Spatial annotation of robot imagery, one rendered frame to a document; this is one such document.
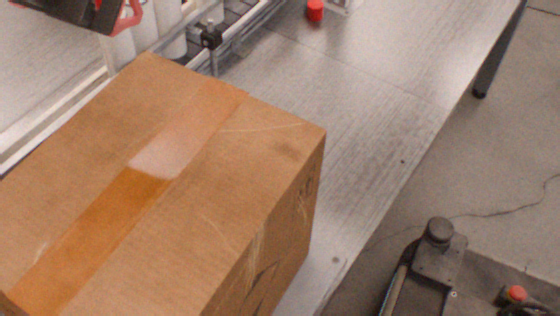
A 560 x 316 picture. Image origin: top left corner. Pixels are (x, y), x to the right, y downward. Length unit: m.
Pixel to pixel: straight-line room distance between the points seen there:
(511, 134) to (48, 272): 1.91
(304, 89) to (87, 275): 0.62
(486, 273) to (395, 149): 0.69
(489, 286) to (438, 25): 0.69
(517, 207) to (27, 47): 1.57
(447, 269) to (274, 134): 0.99
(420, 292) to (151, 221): 1.06
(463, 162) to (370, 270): 0.56
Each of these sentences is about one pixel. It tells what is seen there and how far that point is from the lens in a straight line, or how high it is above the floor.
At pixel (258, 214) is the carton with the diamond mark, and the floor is 1.12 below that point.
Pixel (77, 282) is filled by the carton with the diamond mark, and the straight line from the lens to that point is 0.49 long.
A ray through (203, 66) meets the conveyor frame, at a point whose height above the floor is 0.86.
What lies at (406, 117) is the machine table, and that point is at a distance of 0.98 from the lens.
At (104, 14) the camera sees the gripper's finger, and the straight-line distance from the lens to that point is 0.55.
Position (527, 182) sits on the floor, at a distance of 2.09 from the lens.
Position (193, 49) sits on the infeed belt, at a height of 0.88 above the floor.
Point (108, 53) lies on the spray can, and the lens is 0.87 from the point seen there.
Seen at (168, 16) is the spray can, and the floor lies 0.98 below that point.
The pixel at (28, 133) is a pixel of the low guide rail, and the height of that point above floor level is 0.91.
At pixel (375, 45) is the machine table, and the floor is 0.83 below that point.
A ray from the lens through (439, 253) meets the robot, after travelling 1.49.
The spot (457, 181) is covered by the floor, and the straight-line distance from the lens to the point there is 2.00.
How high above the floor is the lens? 1.54
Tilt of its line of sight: 48 degrees down
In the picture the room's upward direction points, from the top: 3 degrees counter-clockwise
